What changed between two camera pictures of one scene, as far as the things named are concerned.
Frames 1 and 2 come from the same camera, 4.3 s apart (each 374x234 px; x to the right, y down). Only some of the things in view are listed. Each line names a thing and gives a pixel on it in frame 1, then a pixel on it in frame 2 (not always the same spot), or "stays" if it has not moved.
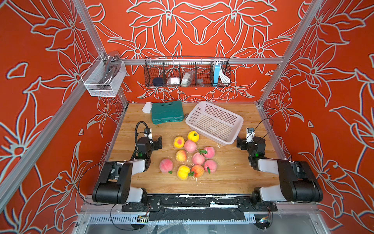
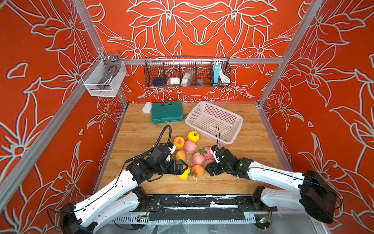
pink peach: x=212 y=165 stays
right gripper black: x=243 y=142 -> x=209 y=170
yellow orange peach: x=181 y=155 stays
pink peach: x=211 y=152 stays
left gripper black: x=155 y=146 -> x=180 y=171
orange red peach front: x=198 y=170 stays
